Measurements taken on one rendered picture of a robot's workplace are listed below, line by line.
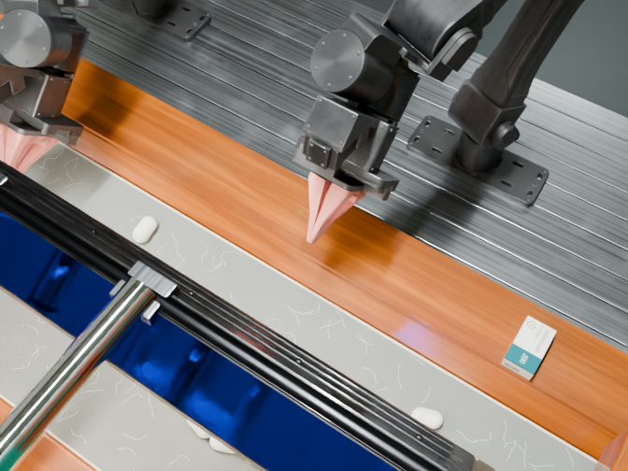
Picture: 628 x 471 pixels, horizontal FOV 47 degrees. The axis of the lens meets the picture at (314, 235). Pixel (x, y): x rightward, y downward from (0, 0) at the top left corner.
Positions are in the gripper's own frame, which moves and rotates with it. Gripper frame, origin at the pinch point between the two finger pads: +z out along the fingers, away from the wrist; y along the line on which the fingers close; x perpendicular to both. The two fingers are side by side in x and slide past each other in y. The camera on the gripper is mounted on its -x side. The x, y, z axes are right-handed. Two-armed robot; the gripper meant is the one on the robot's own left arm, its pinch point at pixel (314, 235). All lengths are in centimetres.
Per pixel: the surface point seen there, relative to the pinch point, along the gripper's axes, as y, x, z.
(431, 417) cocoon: 19.7, 2.8, 11.7
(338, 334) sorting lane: 5.9, 6.5, 10.4
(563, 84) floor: 3, 145, -38
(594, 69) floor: 8, 151, -46
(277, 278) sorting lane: -4.3, 7.8, 8.8
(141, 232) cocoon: -21.1, 3.1, 11.2
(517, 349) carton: 23.9, 7.9, 1.8
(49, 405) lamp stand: 2.3, -39.9, 6.4
